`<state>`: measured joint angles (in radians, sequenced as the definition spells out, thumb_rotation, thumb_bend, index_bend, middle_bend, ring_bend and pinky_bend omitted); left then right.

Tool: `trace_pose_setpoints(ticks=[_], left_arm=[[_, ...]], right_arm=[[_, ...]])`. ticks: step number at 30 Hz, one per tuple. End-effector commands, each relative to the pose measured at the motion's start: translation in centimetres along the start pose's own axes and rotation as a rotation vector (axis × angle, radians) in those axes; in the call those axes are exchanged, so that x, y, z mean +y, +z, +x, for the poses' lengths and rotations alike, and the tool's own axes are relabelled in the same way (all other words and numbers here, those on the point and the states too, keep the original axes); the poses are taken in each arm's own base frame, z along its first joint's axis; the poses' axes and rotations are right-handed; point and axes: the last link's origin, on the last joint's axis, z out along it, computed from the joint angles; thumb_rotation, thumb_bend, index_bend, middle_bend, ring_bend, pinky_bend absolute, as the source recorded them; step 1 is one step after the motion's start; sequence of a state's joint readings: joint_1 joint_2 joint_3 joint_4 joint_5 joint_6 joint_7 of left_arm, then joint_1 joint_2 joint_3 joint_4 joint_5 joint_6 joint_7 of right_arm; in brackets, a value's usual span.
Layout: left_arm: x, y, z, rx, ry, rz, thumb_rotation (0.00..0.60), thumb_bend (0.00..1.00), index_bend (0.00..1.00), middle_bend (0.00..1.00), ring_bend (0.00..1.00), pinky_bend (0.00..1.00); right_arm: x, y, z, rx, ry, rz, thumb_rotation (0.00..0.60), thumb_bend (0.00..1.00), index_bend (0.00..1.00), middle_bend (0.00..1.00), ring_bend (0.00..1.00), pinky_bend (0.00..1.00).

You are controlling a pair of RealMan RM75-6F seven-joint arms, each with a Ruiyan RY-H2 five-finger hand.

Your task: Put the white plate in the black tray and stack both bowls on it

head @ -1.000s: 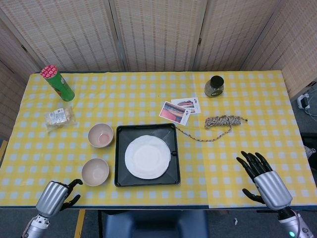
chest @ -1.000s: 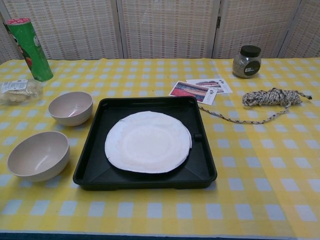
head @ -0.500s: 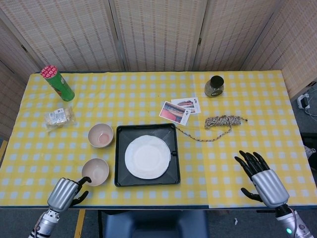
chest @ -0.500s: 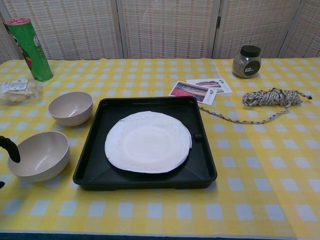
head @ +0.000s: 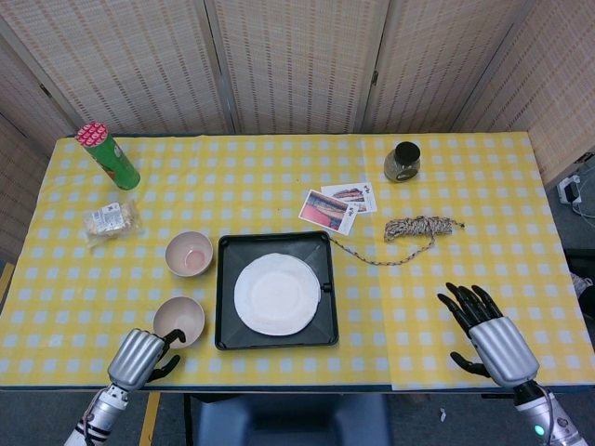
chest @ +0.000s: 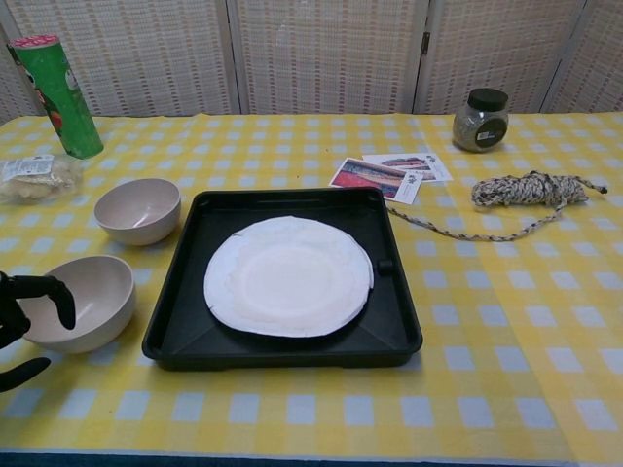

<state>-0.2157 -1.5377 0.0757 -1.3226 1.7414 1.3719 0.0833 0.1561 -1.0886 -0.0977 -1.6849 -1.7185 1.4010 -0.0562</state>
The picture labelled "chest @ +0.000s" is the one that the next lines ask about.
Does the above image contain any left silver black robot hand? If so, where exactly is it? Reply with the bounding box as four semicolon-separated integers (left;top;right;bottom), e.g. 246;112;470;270
0;270;78;393

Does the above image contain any beige bowl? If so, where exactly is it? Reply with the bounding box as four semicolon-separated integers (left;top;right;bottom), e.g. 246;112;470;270
92;177;182;247
17;255;136;355

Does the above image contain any white paper plate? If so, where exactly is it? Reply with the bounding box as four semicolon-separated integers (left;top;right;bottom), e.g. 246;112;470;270
202;213;375;338

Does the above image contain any black plastic tray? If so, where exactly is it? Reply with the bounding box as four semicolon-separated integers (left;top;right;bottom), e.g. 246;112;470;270
141;188;423;372

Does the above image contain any clear snack bag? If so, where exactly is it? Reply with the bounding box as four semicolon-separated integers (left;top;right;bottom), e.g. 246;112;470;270
0;153;85;205

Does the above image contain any green chips can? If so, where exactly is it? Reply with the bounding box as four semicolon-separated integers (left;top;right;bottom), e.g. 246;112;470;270
8;33;105;162

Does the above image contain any yellow checkered tablecloth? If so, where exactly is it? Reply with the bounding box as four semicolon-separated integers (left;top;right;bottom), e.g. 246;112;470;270
0;112;623;463

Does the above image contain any postcard with red photo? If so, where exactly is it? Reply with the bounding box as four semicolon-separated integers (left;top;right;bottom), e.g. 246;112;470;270
328;158;423;204

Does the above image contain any woven folding screen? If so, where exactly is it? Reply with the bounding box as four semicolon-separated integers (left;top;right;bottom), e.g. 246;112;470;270
0;0;623;118

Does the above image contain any white postcard with building photo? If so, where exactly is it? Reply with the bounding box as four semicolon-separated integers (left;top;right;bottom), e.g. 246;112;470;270
361;153;455;184

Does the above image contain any glass jar black lid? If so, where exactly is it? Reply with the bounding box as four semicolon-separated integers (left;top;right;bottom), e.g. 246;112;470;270
452;88;509;155

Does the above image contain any speckled braided rope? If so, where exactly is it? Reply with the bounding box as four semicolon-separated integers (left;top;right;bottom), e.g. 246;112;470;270
386;169;609;243

